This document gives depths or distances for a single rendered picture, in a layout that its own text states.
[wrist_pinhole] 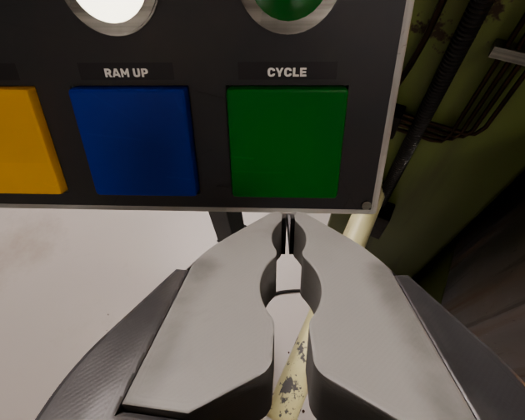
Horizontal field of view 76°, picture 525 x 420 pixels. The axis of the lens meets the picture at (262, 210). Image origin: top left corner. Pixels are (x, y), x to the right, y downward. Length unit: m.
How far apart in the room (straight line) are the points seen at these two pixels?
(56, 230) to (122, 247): 0.30
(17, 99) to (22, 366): 1.23
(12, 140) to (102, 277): 1.14
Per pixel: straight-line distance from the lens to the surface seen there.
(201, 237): 1.35
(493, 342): 0.67
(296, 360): 0.54
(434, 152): 0.62
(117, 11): 0.24
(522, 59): 0.50
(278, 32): 0.22
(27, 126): 0.28
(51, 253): 1.55
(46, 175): 0.29
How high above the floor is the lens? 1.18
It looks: 59 degrees down
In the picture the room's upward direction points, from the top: 4 degrees counter-clockwise
